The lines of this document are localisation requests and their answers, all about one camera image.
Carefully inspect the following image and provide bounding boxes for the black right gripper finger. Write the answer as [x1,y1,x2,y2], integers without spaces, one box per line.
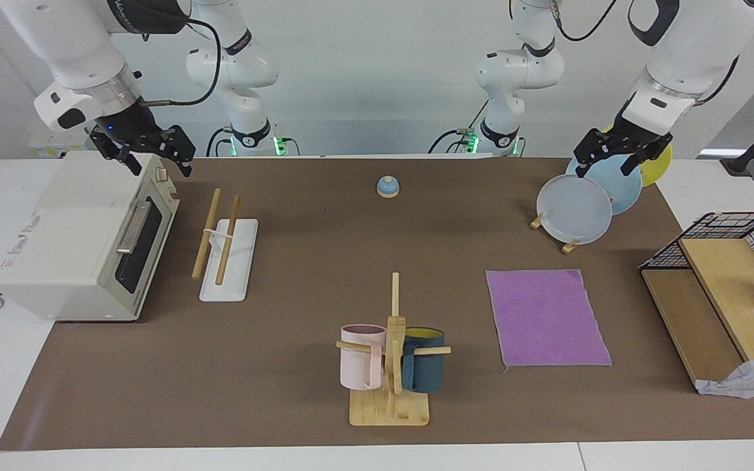
[151,126,196,177]
[89,128,143,176]

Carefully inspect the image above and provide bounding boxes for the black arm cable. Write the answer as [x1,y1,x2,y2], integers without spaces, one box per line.
[550,0,620,42]
[138,16,222,107]

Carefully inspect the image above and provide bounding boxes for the wooden shelf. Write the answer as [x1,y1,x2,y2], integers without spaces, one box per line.
[639,237,754,393]

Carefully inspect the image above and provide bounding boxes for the black base cable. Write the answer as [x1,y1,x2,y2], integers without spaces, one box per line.
[206,126,237,158]
[428,98,490,155]

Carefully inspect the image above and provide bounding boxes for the yellow plate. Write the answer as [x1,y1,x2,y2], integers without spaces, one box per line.
[603,126,673,187]

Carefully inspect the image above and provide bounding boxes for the white box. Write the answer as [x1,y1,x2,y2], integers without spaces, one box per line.
[27,134,99,158]

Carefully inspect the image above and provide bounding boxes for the grey plate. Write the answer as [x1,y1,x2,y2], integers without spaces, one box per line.
[537,174,613,245]

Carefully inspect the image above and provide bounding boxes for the beige toaster oven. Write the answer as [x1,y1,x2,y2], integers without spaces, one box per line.
[0,152,180,322]

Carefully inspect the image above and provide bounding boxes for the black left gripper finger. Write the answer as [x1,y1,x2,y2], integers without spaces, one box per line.
[620,136,673,176]
[573,129,615,179]

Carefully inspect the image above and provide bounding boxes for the brown table mat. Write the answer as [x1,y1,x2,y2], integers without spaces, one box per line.
[0,157,754,451]

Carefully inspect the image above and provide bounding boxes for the purple and grey towel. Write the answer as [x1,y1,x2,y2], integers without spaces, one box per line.
[486,269,613,367]

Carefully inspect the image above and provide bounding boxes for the pink mug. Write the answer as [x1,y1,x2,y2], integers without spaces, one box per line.
[340,324,387,391]

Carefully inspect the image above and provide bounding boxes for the wooden plate rack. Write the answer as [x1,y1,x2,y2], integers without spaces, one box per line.
[530,213,581,254]

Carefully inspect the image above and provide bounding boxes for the light blue plate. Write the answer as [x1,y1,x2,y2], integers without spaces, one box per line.
[565,154,643,216]

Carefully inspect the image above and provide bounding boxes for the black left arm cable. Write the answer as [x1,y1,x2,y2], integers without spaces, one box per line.
[550,0,620,42]

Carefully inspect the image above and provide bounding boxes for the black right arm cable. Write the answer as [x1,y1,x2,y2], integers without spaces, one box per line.
[138,16,222,107]

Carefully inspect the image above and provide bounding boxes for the white towel rack wooden bars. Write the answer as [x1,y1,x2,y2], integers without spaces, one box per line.
[192,188,259,302]

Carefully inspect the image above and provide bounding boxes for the dark blue mug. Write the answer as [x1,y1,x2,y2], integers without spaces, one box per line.
[401,327,446,394]

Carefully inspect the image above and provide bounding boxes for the wooden mug tree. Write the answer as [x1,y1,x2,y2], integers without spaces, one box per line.
[336,272,452,427]

